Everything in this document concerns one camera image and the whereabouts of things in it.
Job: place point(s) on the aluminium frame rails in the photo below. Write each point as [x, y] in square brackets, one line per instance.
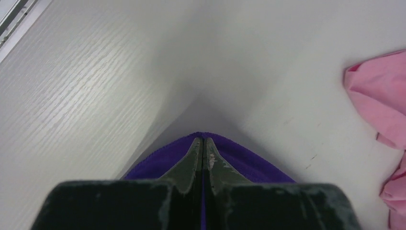
[16, 17]

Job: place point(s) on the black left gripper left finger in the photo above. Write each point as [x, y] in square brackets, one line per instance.
[170, 202]

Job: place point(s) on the crumpled pink cloth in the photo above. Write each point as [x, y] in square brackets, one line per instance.
[377, 89]

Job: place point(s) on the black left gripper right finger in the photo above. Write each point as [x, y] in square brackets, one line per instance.
[232, 202]

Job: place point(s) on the purple cloth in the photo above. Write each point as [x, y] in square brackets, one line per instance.
[249, 164]

